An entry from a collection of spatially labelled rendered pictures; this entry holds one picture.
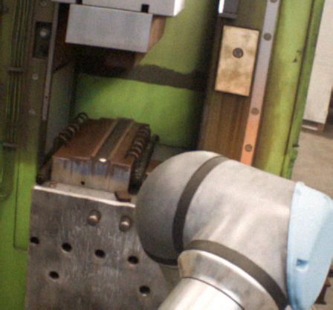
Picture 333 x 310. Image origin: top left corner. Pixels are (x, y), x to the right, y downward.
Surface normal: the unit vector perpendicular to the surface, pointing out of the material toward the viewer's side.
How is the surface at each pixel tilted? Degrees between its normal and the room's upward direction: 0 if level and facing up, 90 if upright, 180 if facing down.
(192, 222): 81
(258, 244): 42
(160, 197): 71
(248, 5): 90
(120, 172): 90
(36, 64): 90
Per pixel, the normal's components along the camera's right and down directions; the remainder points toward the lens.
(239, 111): -0.09, 0.26
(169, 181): -0.55, -0.52
